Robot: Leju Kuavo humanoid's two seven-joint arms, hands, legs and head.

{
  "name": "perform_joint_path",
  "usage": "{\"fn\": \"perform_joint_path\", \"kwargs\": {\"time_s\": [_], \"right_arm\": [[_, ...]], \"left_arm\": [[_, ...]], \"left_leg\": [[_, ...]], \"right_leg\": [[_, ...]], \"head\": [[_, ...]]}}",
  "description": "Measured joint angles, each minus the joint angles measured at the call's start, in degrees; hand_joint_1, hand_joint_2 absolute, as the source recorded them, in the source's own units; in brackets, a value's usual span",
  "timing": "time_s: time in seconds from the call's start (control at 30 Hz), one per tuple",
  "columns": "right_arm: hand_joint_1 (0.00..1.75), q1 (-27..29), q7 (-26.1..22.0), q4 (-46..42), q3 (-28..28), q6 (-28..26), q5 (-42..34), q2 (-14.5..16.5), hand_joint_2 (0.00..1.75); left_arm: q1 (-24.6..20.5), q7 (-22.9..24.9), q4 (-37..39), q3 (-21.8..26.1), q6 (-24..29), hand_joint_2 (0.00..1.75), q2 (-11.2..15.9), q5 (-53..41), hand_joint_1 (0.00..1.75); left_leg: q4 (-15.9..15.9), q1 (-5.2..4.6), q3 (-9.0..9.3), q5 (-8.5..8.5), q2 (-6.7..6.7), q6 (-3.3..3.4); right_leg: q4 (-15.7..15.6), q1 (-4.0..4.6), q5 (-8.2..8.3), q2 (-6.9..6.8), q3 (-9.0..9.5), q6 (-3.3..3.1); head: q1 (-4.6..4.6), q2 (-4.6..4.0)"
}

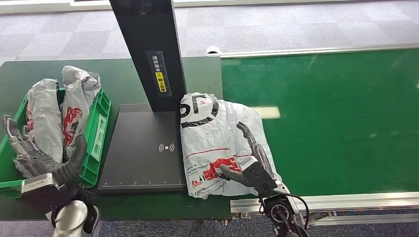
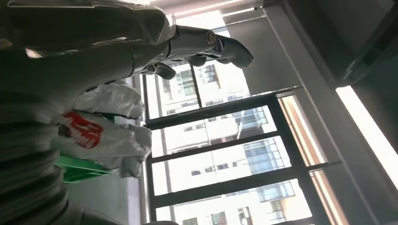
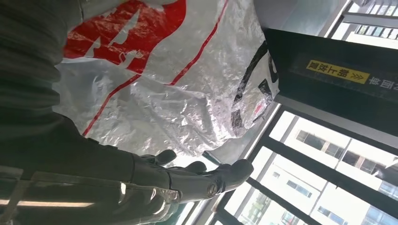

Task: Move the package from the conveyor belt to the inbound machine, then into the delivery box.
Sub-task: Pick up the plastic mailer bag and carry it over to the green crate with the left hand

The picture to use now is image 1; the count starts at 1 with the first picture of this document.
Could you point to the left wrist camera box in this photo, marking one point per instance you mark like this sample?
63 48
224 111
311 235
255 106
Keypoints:
42 193

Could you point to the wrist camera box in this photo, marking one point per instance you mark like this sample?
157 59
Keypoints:
42 193
260 178

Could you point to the grey poly bag red line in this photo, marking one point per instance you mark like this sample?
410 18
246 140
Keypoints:
46 108

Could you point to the metal conveyor bracket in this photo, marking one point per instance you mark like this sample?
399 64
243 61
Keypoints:
241 215

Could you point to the white roller end cap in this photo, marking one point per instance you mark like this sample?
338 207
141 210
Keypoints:
212 49

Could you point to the green plastic crate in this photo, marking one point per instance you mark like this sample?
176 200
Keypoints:
98 137

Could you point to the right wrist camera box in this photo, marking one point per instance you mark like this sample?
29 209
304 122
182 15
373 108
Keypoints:
260 178

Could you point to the dark green table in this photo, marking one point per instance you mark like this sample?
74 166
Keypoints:
131 78

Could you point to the grey poly bag red print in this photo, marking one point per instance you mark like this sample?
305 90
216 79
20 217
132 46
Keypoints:
75 98

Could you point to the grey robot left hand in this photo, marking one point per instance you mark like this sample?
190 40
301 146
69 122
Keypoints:
39 162

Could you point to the wide aluminium conveyor rail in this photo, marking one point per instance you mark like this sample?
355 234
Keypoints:
360 200

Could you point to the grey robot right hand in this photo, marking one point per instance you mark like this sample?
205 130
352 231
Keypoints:
260 153

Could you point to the black scanner column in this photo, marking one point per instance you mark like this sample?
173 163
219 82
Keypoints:
150 32

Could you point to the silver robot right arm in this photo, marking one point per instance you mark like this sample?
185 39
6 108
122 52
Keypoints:
281 212

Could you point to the thin aluminium conveyor rail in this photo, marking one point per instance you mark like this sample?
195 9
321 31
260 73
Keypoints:
311 51

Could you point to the white poly mailer black print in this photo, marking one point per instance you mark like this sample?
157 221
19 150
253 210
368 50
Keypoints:
212 137

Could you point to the green conveyor belt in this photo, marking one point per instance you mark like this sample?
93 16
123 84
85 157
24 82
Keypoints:
327 98

